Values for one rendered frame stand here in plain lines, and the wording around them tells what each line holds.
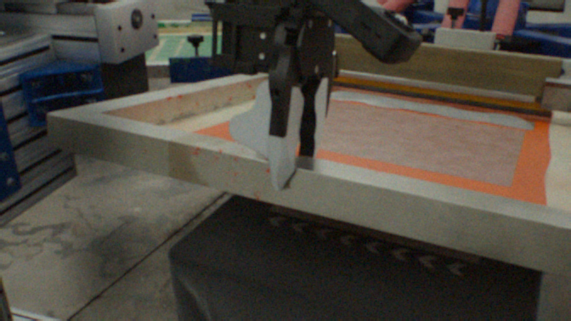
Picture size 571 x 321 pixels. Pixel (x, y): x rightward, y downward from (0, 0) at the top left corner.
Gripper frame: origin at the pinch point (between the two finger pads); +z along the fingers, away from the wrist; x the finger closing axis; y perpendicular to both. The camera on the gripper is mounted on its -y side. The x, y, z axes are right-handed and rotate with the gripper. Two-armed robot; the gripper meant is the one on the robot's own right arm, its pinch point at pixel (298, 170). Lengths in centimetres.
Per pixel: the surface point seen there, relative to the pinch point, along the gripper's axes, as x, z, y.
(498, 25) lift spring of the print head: -103, -11, -5
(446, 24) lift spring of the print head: -102, -10, 7
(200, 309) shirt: -11.6, 26.9, 18.0
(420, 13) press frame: -154, -12, 26
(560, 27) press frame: -150, -11, -20
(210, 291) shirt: -9.7, 22.1, 15.1
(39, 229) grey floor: -115, 98, 179
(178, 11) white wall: -479, 14, 374
